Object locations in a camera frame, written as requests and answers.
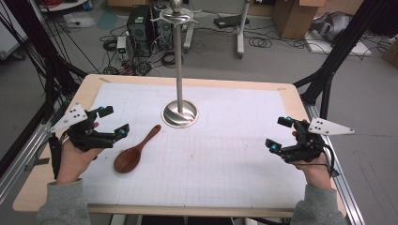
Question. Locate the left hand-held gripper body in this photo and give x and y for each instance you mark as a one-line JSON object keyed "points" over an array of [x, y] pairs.
{"points": [[81, 137]]}

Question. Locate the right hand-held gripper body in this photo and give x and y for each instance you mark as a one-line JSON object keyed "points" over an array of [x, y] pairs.
{"points": [[308, 146]]}

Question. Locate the brown wooden spoon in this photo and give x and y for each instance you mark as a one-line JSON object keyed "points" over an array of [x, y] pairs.
{"points": [[126, 161]]}

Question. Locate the silver metal stand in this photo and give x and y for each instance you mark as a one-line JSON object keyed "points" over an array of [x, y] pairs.
{"points": [[179, 68]]}

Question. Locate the person's left hand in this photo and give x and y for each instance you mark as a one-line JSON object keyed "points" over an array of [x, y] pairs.
{"points": [[73, 164]]}

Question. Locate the person's right hand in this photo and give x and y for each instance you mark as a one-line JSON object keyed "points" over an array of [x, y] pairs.
{"points": [[316, 175]]}

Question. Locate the white grid mat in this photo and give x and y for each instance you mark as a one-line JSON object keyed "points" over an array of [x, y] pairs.
{"points": [[219, 156]]}

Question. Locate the small white box device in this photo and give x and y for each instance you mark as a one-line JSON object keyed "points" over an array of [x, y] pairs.
{"points": [[121, 45]]}

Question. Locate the black computer tower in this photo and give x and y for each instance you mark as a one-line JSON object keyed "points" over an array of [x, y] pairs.
{"points": [[139, 29]]}

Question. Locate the white board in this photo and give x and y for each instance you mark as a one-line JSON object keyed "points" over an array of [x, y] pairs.
{"points": [[341, 48]]}

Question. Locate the white desk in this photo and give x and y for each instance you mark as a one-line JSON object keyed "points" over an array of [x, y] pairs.
{"points": [[240, 37]]}

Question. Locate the silver computer tower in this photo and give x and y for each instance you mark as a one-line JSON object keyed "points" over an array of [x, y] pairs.
{"points": [[164, 31]]}

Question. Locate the large open cardboard box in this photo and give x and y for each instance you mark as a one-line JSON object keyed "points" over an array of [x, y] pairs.
{"points": [[294, 18]]}

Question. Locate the grey bag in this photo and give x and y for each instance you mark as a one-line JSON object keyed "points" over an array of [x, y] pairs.
{"points": [[333, 25]]}

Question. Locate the flat black device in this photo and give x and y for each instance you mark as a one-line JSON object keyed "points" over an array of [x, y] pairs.
{"points": [[230, 21]]}

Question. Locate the white cabinet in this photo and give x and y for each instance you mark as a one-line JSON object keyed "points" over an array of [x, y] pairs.
{"points": [[7, 34]]}

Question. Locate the small cardboard box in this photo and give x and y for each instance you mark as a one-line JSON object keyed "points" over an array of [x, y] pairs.
{"points": [[391, 53]]}

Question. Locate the aluminium rail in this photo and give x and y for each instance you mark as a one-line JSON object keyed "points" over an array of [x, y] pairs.
{"points": [[22, 159], [347, 190]]}

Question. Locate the black frame stand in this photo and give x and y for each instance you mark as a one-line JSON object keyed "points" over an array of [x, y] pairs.
{"points": [[53, 65], [331, 62]]}

